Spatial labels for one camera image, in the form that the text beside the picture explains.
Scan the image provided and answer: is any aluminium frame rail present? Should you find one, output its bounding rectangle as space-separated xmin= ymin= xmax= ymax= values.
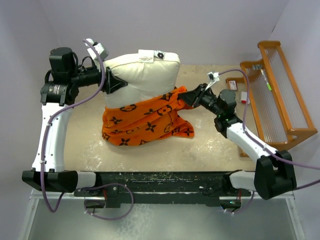
xmin=20 ymin=192 xmax=306 ymax=240

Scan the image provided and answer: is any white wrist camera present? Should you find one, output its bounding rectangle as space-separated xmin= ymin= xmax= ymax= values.
xmin=84 ymin=38 xmax=109 ymax=61
xmin=206 ymin=71 xmax=220 ymax=90

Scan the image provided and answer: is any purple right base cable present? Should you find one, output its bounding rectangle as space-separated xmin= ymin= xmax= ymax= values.
xmin=221 ymin=191 xmax=256 ymax=216

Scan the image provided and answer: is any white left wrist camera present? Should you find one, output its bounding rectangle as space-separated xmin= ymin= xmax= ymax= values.
xmin=84 ymin=38 xmax=109 ymax=61

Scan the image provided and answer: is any white pillow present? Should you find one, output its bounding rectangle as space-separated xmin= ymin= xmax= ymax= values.
xmin=103 ymin=50 xmax=181 ymax=109

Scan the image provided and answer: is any orange wooden tiered rack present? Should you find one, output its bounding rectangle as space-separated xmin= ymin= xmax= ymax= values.
xmin=225 ymin=40 xmax=318 ymax=151

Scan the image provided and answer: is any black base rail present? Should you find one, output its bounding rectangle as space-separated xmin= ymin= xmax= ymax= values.
xmin=74 ymin=171 xmax=251 ymax=208

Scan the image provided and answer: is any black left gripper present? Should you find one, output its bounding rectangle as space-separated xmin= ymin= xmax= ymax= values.
xmin=69 ymin=59 xmax=128 ymax=94

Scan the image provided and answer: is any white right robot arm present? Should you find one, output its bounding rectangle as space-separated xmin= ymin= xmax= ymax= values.
xmin=178 ymin=84 xmax=297 ymax=200

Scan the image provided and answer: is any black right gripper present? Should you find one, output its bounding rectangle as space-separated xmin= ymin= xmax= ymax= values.
xmin=178 ymin=83 xmax=223 ymax=117

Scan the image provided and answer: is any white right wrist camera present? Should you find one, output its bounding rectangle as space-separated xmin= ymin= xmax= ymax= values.
xmin=206 ymin=71 xmax=220 ymax=90

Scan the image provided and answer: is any white red label card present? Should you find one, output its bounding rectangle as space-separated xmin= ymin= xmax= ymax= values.
xmin=228 ymin=80 xmax=238 ymax=91

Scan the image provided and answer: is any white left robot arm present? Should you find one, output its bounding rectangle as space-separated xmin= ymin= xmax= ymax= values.
xmin=22 ymin=46 xmax=127 ymax=196

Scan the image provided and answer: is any white red small box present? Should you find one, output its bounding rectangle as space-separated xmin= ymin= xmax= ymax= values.
xmin=240 ymin=91 xmax=250 ymax=105

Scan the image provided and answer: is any grey small clip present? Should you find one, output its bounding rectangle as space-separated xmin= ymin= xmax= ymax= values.
xmin=252 ymin=64 xmax=263 ymax=71

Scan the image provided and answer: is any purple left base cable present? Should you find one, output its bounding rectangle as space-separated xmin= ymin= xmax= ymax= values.
xmin=83 ymin=183 xmax=135 ymax=222

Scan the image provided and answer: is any green tipped white pen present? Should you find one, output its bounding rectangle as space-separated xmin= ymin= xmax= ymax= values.
xmin=260 ymin=69 xmax=272 ymax=91

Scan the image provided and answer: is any orange patterned pillowcase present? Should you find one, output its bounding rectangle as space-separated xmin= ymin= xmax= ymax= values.
xmin=101 ymin=86 xmax=195 ymax=147

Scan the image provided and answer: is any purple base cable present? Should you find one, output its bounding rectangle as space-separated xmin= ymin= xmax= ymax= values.
xmin=83 ymin=183 xmax=135 ymax=222
xmin=221 ymin=191 xmax=256 ymax=216

